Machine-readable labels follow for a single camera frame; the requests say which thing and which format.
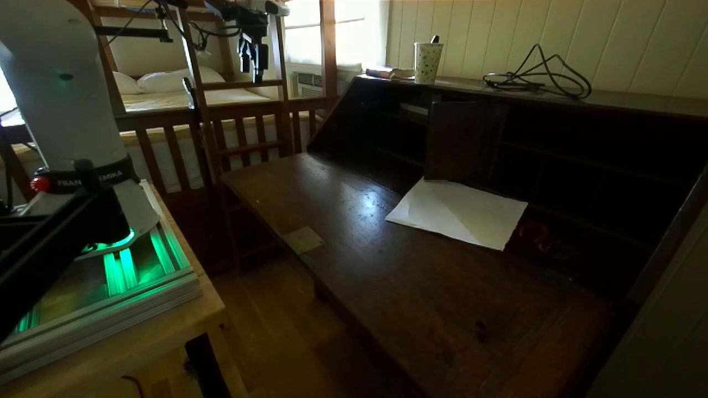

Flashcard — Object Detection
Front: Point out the light wooden table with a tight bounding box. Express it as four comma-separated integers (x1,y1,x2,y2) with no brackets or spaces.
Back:
0,218,253,398

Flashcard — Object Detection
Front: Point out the small wooden cabinet door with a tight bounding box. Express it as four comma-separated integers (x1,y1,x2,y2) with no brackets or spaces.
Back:
425,98,514,183

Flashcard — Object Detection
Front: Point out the white dotted paper cup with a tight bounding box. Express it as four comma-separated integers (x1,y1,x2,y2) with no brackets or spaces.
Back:
411,39,446,83

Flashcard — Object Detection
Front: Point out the white mattress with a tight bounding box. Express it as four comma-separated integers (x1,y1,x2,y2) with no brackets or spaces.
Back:
117,83,293,115

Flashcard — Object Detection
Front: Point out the tangled black cable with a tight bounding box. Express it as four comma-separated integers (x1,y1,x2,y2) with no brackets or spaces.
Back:
483,41,595,101

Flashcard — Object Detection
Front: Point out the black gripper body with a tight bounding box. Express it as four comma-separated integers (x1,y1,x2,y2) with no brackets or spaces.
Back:
220,0,272,49

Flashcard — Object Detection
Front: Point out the small tan sticky note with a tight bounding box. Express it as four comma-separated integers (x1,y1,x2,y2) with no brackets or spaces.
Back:
283,224,327,256

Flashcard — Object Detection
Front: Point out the white air conditioner unit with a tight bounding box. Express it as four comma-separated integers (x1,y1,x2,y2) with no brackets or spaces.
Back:
288,67,327,99

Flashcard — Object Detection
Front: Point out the white paper sheet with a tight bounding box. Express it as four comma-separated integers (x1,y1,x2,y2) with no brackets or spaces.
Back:
384,175,532,255

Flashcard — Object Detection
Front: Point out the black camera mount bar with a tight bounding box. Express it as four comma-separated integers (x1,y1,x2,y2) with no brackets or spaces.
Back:
94,0,195,46

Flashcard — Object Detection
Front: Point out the white pillow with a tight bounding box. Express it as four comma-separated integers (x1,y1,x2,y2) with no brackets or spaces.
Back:
113,67,228,98

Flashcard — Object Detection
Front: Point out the dark wooden secretary desk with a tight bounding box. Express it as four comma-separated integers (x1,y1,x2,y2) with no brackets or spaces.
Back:
220,71,708,398

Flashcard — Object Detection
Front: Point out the blue book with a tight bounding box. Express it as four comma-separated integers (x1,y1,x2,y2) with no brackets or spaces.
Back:
364,64,405,79

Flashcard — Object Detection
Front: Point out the dark wooden slatted chair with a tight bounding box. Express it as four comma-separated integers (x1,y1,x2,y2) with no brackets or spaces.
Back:
195,95,313,272

